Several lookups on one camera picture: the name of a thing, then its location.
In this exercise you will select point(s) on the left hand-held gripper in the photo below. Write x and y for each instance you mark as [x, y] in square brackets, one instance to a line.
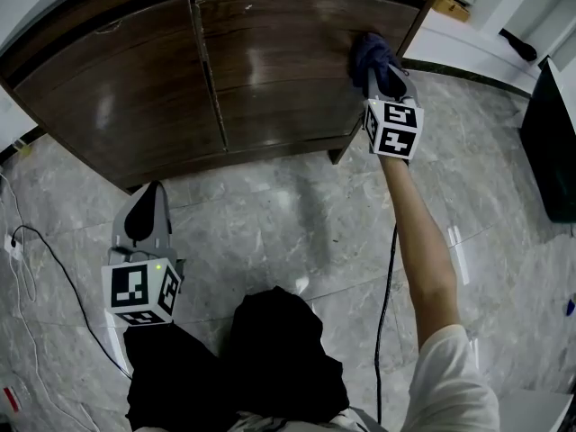
[139, 290]

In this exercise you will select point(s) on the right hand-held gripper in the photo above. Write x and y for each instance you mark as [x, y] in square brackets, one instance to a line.
[393, 128]

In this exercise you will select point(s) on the dark blue wiping cloth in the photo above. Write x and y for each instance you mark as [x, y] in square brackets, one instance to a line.
[371, 54]

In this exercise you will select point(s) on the person's left forearm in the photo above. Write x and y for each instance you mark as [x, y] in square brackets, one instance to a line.
[162, 367]

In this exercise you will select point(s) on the person's right forearm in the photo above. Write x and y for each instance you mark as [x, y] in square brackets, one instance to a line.
[418, 250]

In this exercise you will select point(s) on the small wooden box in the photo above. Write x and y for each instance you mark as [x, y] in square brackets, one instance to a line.
[452, 7]

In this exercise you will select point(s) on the white power strip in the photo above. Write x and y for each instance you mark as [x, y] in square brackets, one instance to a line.
[12, 248]

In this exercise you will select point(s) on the black oblong object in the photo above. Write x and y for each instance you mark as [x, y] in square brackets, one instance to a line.
[519, 45]

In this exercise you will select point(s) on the black and white bathtub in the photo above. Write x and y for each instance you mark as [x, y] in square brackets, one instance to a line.
[549, 151]

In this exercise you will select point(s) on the person's black trousers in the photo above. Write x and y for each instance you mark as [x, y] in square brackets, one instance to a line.
[288, 353]

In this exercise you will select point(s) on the clear bottle with red label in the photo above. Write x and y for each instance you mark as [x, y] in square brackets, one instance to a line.
[12, 398]

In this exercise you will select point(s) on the small blue object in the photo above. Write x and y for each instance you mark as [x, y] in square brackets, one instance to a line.
[571, 308]

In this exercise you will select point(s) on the white box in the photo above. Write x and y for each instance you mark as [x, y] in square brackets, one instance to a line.
[535, 412]

